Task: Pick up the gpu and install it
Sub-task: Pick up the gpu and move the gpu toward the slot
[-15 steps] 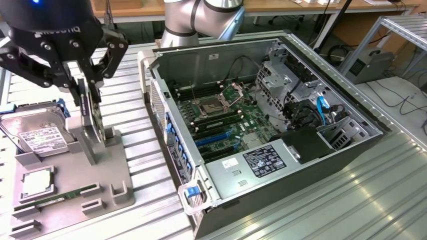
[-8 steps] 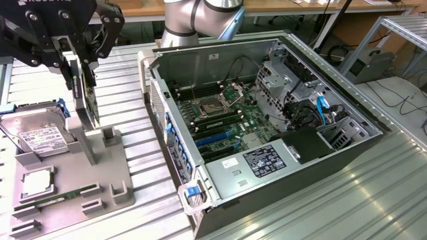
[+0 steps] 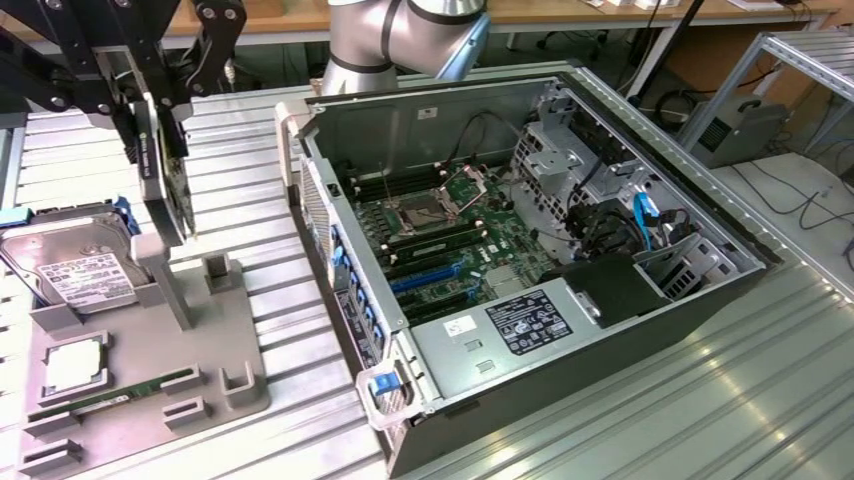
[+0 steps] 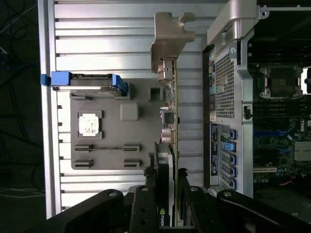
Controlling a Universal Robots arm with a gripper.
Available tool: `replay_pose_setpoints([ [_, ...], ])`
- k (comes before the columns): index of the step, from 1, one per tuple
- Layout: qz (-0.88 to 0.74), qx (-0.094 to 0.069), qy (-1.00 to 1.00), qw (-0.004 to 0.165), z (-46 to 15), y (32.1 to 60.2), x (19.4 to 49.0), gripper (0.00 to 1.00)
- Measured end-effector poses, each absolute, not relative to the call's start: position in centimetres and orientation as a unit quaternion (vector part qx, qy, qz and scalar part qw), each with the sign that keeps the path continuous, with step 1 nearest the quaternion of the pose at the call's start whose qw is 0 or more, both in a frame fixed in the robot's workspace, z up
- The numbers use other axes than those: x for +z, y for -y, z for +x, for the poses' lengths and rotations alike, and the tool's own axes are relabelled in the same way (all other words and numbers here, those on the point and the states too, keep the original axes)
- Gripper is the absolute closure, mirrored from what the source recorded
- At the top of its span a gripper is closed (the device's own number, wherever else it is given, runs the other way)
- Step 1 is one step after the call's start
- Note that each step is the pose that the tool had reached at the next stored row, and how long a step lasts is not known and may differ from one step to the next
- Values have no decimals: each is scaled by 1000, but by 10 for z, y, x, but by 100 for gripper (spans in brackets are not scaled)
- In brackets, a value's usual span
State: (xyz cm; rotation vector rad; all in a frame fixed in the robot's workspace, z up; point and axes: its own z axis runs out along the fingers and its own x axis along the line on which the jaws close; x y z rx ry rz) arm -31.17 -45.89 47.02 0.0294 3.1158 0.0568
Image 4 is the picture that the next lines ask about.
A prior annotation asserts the white expansion slot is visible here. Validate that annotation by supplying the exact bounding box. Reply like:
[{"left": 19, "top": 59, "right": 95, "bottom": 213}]
[{"left": 253, "top": 166, "right": 278, "bottom": 174}]

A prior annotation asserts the grey parts rack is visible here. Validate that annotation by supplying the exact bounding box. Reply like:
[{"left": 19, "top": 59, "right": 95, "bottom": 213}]
[{"left": 69, "top": 81, "right": 169, "bottom": 171}]

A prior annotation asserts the green motherboard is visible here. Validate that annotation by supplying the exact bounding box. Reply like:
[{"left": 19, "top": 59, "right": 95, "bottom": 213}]
[{"left": 252, "top": 62, "right": 311, "bottom": 195}]

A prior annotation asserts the blue expansion slot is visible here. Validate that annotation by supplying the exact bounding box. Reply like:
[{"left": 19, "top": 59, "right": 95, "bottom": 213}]
[{"left": 253, "top": 130, "right": 293, "bottom": 138}]

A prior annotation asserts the silver chipset heatsink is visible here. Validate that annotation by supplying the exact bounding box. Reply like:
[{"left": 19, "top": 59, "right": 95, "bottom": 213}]
[{"left": 294, "top": 141, "right": 311, "bottom": 161}]

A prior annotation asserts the silver CPU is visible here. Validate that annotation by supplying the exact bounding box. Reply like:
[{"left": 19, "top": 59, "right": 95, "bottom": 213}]
[{"left": 78, "top": 113, "right": 101, "bottom": 137}]

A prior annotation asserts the open black PC case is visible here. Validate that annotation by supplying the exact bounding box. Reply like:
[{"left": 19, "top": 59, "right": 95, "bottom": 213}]
[{"left": 202, "top": 0, "right": 311, "bottom": 200}]

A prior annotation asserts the hard disk with blue caddy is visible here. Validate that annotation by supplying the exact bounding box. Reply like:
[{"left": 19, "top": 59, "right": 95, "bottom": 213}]
[{"left": 40, "top": 70, "right": 130, "bottom": 100}]

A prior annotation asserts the CPU socket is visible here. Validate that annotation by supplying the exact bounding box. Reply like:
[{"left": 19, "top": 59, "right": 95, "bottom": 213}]
[{"left": 259, "top": 64, "right": 304, "bottom": 98}]

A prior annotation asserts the metal socket cover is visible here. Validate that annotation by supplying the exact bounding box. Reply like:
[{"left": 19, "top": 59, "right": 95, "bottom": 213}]
[{"left": 300, "top": 70, "right": 311, "bottom": 95}]

